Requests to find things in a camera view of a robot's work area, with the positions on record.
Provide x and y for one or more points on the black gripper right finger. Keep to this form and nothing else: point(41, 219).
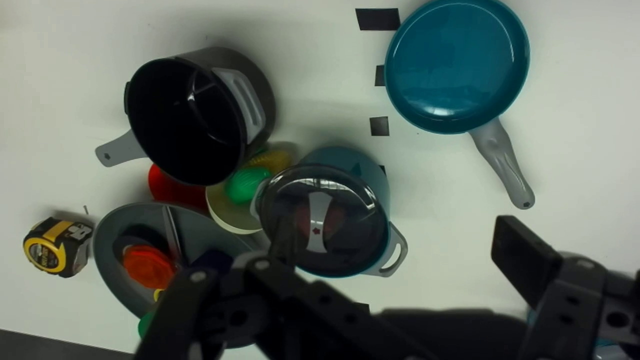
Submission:
point(587, 306)

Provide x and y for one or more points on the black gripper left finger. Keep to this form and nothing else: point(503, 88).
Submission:
point(266, 320)

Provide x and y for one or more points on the teal toy pot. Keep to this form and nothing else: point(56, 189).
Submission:
point(347, 160)

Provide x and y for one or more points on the cream small dish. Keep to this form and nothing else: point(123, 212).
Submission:
point(222, 212)

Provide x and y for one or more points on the green plastic cup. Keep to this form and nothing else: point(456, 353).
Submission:
point(146, 322)

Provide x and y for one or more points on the orange plastic disc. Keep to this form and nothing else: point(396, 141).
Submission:
point(151, 267)

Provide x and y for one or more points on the green toy ball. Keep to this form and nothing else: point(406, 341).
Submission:
point(244, 184)

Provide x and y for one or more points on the red plastic disc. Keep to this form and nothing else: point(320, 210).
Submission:
point(171, 193)

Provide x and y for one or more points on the yellow toy food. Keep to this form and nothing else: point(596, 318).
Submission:
point(275, 159)

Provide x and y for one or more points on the grey divided plate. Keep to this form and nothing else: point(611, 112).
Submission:
point(111, 253)

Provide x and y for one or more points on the yellow black tape measure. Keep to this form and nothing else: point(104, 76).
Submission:
point(56, 244)

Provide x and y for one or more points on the square black tape piece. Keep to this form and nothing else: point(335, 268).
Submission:
point(379, 124)

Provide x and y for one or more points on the narrow black tape piece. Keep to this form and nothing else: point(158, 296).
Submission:
point(380, 75)

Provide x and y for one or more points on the large black tape piece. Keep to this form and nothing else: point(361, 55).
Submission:
point(377, 18)

